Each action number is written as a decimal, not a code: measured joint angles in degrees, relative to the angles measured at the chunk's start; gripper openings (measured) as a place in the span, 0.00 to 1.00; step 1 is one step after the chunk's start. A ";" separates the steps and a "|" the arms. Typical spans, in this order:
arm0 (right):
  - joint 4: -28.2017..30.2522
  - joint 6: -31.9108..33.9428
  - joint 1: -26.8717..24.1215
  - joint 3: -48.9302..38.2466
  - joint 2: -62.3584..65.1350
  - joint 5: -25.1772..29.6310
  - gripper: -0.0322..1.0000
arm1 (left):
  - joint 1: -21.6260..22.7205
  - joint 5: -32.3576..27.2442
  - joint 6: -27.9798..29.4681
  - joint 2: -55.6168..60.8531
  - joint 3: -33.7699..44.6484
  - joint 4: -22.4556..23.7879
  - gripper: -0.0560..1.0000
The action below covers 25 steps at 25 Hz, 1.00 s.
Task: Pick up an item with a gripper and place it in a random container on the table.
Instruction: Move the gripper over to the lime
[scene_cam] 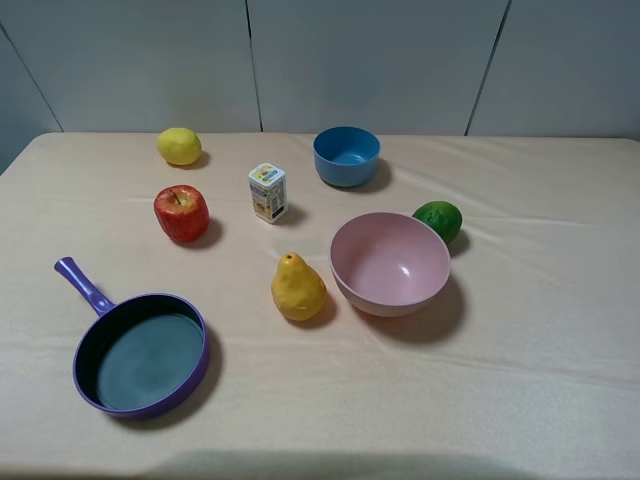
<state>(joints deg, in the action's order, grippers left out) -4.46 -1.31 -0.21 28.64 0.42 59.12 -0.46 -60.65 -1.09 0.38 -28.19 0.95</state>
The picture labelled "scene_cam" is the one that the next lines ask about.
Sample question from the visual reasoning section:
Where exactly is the green lime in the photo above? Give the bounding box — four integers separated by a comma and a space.
412, 201, 463, 244

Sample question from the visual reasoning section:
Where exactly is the yellow pear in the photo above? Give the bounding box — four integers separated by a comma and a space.
271, 252, 327, 322

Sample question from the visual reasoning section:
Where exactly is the pink bowl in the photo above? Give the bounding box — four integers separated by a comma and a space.
329, 212, 451, 317

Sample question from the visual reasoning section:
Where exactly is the small white carton box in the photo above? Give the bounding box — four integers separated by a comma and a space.
248, 163, 288, 224

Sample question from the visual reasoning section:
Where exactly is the blue bowl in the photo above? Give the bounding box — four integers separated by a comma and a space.
313, 126, 381, 188

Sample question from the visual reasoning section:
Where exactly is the red apple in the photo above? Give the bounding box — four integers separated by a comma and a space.
153, 185, 210, 243

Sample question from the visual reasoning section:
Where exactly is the yellow lemon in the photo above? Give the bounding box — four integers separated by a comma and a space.
156, 127, 202, 166

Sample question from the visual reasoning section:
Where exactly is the purple frying pan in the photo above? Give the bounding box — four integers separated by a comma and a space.
54, 257, 210, 419

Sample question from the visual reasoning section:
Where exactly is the beige tablecloth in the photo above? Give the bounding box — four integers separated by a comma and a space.
1, 133, 639, 479

